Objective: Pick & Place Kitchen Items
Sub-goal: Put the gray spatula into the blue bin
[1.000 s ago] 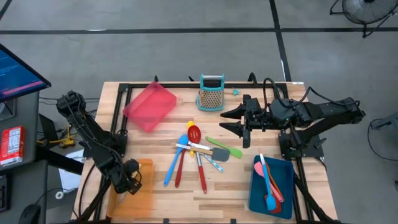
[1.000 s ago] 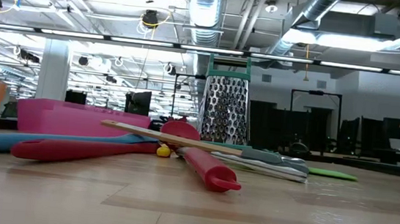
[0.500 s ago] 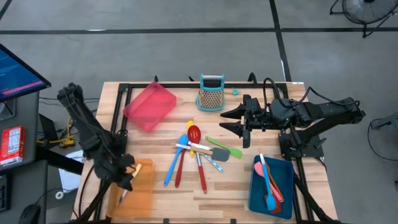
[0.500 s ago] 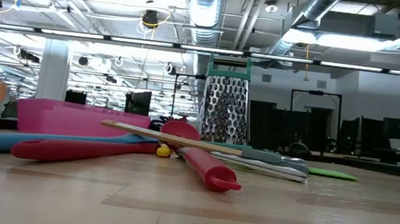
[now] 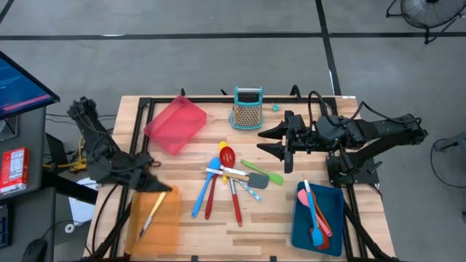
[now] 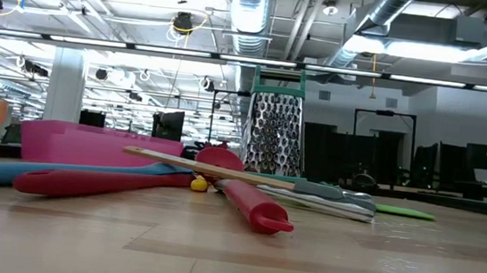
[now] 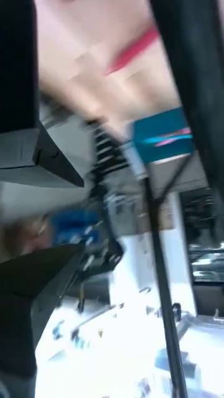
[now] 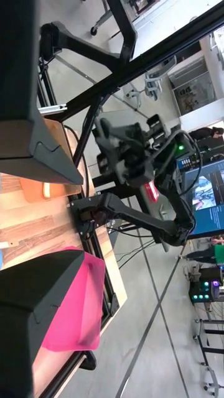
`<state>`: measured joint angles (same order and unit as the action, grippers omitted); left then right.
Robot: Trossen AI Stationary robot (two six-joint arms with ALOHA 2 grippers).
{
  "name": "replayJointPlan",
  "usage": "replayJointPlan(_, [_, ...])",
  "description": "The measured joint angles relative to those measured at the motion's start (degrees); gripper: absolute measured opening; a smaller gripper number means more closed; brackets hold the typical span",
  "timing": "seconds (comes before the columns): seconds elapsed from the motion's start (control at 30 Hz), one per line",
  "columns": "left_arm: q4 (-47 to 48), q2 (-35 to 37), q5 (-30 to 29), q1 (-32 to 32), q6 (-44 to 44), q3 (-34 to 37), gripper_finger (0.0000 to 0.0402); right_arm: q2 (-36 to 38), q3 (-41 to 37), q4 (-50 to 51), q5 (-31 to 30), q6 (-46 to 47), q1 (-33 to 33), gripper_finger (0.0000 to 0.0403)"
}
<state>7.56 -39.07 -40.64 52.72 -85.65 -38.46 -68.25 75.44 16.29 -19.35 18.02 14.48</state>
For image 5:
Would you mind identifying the grey equipment cart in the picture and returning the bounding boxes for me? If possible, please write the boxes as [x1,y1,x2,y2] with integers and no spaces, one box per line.
[0,107,58,262]

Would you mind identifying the grey-green table knife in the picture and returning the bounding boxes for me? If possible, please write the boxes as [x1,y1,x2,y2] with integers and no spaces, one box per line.
[219,165,251,177]

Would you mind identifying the blue silicone spoon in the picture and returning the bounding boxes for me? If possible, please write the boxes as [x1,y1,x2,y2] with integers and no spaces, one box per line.
[191,156,221,219]

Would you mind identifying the green silicone spatula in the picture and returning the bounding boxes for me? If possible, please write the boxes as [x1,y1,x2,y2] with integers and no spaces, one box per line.
[239,159,285,187]

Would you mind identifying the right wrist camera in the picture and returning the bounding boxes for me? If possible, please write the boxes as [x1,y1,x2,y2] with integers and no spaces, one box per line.
[315,115,347,143]

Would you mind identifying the black metal table frame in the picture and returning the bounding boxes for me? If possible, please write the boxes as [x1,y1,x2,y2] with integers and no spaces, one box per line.
[83,95,401,262]

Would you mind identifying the small yellow spoon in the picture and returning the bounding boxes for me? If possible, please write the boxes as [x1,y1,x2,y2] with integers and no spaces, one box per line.
[218,140,229,185]

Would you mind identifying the white paper sheet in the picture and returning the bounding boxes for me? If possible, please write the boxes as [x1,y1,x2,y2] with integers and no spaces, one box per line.
[68,174,99,226]

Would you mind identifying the red silicone spatula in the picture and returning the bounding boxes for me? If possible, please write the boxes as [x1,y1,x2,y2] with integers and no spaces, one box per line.
[309,198,331,251]

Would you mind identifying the teal metal box grater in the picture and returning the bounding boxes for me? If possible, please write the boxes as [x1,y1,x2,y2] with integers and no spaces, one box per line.
[229,86,265,131]

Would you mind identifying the red cardboard box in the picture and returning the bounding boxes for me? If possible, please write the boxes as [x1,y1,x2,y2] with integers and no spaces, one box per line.
[0,146,30,196]

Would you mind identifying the grey spatula with wooden handle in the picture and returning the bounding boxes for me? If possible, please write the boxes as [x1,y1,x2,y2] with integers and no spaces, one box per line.
[205,167,271,191]

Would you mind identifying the pink translucent plastic bin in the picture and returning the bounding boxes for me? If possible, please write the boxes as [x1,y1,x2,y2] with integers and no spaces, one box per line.
[143,95,208,156]

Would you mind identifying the orange-pink silicone spatula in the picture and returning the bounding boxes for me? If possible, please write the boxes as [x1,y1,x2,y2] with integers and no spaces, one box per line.
[296,188,333,238]

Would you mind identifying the red-handled utensil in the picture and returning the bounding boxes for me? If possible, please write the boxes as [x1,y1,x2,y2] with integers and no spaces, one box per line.
[219,146,244,228]

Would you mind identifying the orange translucent plastic bin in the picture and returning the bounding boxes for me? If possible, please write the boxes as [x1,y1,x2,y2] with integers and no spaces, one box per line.
[123,186,182,255]

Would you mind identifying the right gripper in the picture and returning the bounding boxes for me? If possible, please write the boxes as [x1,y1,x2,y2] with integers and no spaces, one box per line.
[256,110,317,174]

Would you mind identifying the black floor fan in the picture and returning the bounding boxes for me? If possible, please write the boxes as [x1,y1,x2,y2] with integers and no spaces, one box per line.
[385,0,466,45]

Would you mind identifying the black computer mouse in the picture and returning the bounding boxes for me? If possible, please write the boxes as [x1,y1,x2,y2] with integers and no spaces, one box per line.
[20,238,48,262]

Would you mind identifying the dark blue plastic bin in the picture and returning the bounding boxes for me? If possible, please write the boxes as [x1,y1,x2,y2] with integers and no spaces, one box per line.
[290,180,346,258]

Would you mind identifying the computer monitor blue screen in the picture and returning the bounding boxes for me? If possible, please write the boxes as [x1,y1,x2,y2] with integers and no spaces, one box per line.
[0,50,61,121]

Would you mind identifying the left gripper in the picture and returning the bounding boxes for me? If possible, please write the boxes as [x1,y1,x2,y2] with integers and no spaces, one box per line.
[125,159,173,193]

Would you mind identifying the dark red slotted turner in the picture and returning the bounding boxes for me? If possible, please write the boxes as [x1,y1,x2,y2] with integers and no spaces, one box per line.
[204,173,219,221]

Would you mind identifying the knife with cream handle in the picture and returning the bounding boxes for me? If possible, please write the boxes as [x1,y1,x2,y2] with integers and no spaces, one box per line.
[136,191,167,243]

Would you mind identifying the yellow cable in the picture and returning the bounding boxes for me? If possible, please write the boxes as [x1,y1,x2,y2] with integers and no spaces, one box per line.
[42,137,90,172]

